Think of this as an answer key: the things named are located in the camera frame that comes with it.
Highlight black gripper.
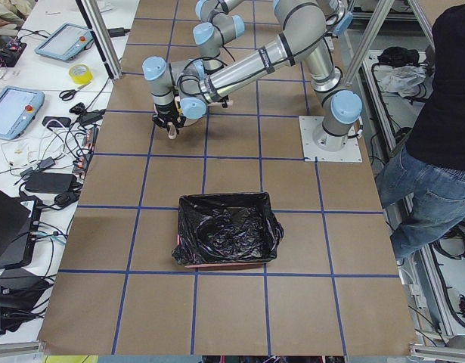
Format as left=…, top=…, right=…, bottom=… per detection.
left=152, top=112, right=186, bottom=136

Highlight beige plastic dustpan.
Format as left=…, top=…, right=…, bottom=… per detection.
left=152, top=102, right=198, bottom=140

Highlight beige hand brush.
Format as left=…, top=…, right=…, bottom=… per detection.
left=208, top=99, right=234, bottom=108

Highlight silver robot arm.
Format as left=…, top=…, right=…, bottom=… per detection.
left=142, top=1, right=362, bottom=151
left=193, top=0, right=245, bottom=74

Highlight bin with black bag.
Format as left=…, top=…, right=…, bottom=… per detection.
left=172, top=192, right=284, bottom=268

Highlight yellow tape roll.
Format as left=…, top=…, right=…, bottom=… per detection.
left=68, top=64, right=93, bottom=85

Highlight far blue teach pendant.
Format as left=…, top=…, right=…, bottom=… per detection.
left=35, top=23, right=94, bottom=61

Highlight blue teach pendant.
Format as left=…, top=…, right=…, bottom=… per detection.
left=0, top=86, right=45, bottom=140
left=35, top=23, right=94, bottom=61

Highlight black power adapter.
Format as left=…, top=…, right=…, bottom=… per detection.
left=24, top=172, right=77, bottom=194

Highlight near blue teach pendant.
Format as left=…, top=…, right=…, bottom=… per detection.
left=0, top=86, right=45, bottom=140

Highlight black laptop computer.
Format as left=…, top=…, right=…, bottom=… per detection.
left=0, top=190, right=42, bottom=269

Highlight person in black shirt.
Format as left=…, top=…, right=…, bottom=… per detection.
left=376, top=3, right=465, bottom=260

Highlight black handled scissors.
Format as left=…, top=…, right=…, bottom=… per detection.
left=58, top=82, right=89, bottom=101

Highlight aluminium frame post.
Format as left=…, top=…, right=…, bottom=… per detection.
left=76, top=0, right=122, bottom=80

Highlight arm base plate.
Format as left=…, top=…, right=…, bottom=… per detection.
left=299, top=116, right=363, bottom=163

